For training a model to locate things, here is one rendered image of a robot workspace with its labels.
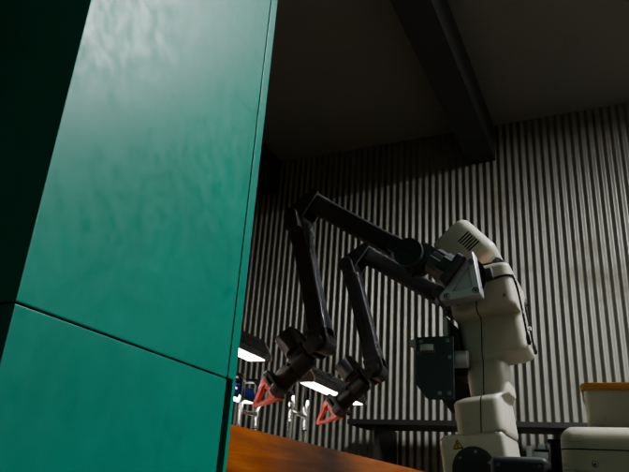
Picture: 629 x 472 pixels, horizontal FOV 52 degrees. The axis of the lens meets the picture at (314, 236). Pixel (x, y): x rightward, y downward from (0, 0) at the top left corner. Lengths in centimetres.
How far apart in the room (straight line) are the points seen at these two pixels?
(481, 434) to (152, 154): 103
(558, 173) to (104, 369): 424
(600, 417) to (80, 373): 115
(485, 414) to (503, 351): 17
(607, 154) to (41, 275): 441
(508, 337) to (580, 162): 332
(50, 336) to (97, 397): 13
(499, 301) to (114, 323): 101
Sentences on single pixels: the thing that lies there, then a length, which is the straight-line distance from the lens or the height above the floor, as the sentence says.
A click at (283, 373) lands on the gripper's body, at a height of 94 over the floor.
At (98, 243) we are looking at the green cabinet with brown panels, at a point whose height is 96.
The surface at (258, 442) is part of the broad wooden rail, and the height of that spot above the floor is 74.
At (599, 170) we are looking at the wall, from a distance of 491.
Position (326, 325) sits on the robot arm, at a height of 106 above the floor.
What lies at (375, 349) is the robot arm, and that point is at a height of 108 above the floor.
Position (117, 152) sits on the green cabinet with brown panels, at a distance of 105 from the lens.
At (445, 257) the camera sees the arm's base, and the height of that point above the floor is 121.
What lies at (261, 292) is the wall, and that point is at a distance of 533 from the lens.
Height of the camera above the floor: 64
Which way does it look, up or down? 22 degrees up
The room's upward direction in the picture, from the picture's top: 4 degrees clockwise
